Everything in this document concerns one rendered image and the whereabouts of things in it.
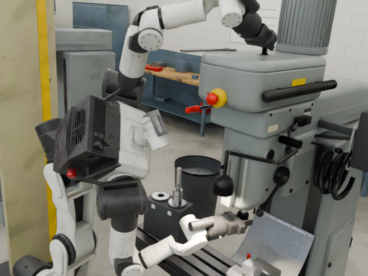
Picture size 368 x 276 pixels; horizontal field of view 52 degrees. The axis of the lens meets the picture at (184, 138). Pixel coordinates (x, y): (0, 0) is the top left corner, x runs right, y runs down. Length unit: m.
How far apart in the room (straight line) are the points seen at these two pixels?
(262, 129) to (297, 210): 0.71
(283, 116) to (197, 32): 6.10
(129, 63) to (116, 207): 0.48
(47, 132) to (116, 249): 0.56
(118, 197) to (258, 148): 0.51
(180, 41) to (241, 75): 6.54
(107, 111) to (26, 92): 1.51
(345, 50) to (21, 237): 4.63
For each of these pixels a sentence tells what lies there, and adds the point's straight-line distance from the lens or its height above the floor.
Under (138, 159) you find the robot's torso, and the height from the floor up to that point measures 1.53.
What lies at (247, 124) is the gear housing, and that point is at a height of 1.67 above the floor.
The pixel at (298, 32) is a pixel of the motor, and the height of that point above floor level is 1.97.
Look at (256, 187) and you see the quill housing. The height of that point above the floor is 1.43.
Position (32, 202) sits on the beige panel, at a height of 0.60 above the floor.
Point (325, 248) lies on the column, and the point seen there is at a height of 1.01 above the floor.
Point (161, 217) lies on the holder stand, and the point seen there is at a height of 1.05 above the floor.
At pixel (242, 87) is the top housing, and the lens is 1.16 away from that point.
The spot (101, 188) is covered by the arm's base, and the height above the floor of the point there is 1.46.
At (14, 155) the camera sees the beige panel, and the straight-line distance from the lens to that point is 2.82.
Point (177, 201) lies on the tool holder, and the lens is 1.84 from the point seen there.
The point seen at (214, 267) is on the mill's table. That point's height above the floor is 0.92.
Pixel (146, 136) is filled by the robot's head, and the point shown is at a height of 1.61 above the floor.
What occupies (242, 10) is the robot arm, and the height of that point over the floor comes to 2.03.
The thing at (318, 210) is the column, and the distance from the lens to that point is 1.82.
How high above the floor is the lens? 2.02
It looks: 19 degrees down
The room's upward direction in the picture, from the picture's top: 4 degrees clockwise
